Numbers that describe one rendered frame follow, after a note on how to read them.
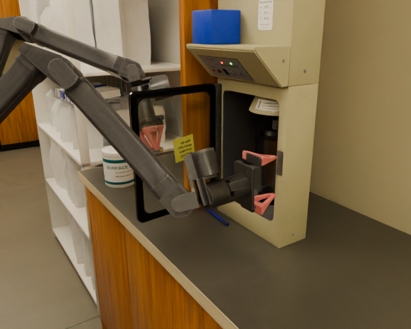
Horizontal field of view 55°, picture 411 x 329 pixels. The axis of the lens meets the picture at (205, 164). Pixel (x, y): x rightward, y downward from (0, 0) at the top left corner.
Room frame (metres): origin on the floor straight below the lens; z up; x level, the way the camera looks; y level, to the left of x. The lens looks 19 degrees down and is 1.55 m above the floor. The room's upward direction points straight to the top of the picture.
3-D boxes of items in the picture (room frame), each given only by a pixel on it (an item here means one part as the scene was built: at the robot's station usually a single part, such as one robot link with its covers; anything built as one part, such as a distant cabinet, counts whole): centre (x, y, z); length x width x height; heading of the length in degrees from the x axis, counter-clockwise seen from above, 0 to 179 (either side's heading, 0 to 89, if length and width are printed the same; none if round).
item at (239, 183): (0.83, -0.07, 1.21); 0.07 x 0.07 x 0.10; 34
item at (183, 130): (1.18, 0.09, 1.19); 0.30 x 0.01 x 0.40; 128
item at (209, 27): (1.19, -0.03, 1.56); 0.10 x 0.10 x 0.09; 33
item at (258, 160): (0.87, -0.13, 1.25); 0.09 x 0.07 x 0.07; 124
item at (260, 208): (0.87, -0.13, 1.18); 0.09 x 0.07 x 0.07; 124
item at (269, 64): (1.12, -0.08, 1.46); 0.32 x 0.11 x 0.10; 33
